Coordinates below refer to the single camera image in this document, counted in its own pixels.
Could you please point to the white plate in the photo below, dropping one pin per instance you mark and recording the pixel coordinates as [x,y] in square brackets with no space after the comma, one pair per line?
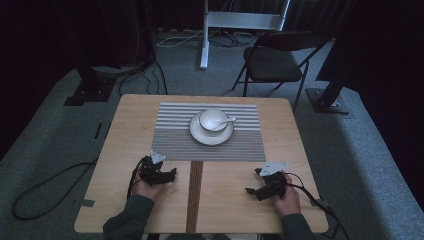
[206,139]

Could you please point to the white bowl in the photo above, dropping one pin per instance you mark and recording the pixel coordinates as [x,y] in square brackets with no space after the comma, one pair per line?
[210,120]

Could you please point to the grey striped placemat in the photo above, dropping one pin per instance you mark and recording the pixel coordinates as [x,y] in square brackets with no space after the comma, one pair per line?
[173,143]

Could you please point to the white ceramic spoon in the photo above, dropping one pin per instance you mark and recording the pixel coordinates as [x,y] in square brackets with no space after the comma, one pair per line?
[228,120]

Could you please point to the grey tape piece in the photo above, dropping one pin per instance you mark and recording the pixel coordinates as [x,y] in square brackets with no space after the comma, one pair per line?
[322,202]
[87,202]

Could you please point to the black stand with base plate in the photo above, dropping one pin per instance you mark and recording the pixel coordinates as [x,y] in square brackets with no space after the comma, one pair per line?
[90,91]
[328,101]

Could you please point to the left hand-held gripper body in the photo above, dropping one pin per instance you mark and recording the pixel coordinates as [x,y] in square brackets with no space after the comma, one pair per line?
[150,173]

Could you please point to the person's right hand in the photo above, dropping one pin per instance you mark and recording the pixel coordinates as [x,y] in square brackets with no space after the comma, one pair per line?
[288,203]

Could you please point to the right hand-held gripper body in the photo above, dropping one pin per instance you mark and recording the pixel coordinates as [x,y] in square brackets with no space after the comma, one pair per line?
[275,186]

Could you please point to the person's left hand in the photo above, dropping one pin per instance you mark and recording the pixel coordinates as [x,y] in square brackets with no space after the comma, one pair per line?
[146,191]

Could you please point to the black tape strip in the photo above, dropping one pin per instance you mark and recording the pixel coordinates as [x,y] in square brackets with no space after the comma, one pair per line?
[98,131]

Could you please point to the black folding chair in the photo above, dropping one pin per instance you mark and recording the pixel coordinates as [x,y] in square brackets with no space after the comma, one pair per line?
[271,63]

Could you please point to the white metal stand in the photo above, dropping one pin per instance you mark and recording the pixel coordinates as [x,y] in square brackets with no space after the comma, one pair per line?
[243,20]

